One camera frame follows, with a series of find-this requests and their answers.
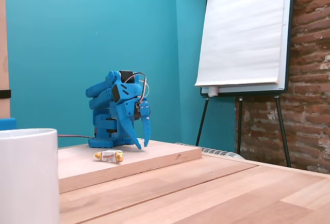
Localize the yellow white sweet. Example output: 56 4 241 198
93 149 124 163

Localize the white ceramic mug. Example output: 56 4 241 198
0 128 60 224

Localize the light wooden board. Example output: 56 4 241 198
57 138 203 194

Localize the white radiator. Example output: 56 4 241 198
175 142 244 160

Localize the white flipchart paper pad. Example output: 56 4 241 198
194 0 288 88

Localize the flipchart easel with black legs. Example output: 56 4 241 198
195 0 296 168

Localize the red white servo wire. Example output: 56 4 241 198
128 72 151 106

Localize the red black base cable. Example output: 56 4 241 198
57 134 94 140

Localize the wooden post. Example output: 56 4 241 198
0 0 11 120

